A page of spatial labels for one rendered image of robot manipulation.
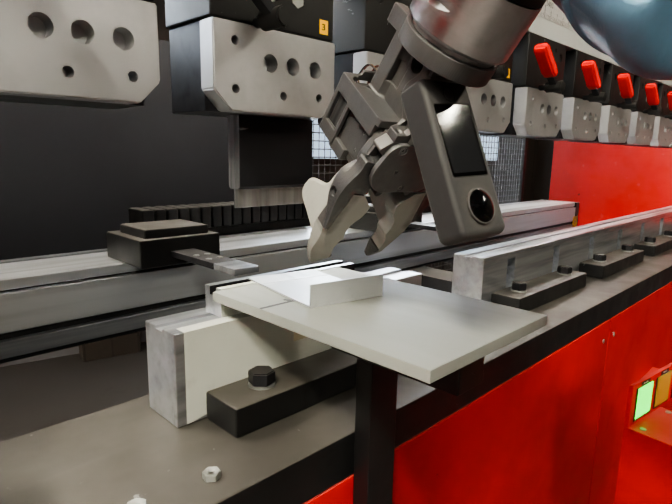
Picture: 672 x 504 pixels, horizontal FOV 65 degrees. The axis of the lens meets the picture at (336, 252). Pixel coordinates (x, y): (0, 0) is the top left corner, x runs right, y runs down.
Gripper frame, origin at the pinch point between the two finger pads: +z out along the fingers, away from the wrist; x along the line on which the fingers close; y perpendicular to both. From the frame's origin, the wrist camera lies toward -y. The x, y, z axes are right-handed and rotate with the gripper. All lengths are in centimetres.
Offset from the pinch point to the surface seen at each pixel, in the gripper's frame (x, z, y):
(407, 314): -2.8, 0.5, -6.9
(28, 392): 11, 230, 113
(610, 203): -207, 60, 57
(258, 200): 2.1, 5.9, 13.1
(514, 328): -7.7, -4.3, -12.7
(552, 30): -58, -11, 35
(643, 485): -43, 19, -29
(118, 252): 11.3, 28.2, 26.0
